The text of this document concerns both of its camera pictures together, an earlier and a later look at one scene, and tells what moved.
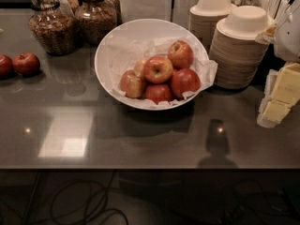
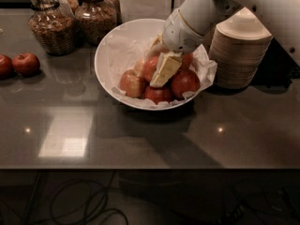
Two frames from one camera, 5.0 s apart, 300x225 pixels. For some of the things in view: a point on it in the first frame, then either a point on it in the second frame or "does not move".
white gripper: x=289 y=37 -> x=178 y=35
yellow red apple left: x=133 y=84 does not move
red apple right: x=185 y=80 does not move
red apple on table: x=26 y=64 does not move
